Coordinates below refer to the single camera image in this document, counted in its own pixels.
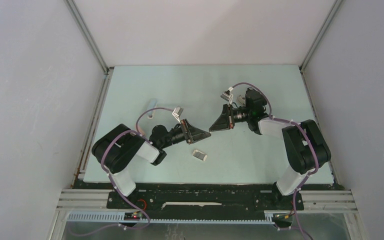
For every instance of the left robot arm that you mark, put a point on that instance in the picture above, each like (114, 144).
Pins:
(115, 150)

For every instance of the beige and black stapler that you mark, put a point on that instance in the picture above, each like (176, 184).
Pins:
(241, 99)

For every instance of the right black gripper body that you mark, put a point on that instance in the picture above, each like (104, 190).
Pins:
(231, 116)

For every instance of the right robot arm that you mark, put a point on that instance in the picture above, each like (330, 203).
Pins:
(306, 149)

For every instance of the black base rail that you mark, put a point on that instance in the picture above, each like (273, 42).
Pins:
(206, 202)

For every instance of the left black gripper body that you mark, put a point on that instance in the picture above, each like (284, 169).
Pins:
(187, 134)

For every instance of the staple tray box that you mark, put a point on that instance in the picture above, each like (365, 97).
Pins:
(199, 155)

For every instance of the light blue stapler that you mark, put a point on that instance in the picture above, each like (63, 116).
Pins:
(151, 108)

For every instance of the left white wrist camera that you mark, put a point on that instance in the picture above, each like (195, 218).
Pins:
(176, 113)

